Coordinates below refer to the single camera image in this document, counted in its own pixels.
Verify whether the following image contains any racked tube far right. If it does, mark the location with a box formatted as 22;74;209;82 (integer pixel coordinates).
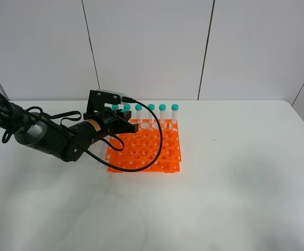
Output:
171;104;178;124

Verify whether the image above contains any teal capped clear test tube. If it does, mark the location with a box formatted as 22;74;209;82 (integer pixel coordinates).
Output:
121;104;131;120

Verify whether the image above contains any orange test tube rack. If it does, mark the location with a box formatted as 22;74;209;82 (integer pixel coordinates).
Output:
105;119;182;173

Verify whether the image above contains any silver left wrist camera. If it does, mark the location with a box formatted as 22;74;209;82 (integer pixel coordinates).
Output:
96;89;126;105

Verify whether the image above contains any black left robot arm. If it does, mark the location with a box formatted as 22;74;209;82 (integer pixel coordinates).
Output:
0;90;139;162

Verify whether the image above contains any black left camera cable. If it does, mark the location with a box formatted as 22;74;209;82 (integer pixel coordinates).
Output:
0;85;164;173

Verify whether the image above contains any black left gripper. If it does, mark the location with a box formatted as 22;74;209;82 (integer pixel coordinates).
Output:
83;90;138;136

